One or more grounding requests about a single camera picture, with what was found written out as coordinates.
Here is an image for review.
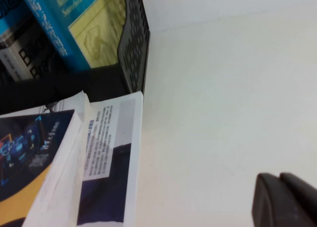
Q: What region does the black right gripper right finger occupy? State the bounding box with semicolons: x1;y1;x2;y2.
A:
279;172;317;227

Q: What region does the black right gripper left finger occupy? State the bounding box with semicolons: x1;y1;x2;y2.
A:
251;173;306;227

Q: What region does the white book with dark panel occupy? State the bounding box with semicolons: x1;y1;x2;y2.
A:
76;90;145;227

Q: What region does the black mesh book stand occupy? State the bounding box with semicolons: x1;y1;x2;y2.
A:
0;0;151;115

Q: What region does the white car suspension book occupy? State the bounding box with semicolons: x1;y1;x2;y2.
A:
0;90;90;227

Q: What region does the blue mechanical design book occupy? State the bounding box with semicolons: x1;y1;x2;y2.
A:
18;0;127;73

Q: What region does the blue and grey spined book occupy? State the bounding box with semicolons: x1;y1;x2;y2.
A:
0;0;57;83

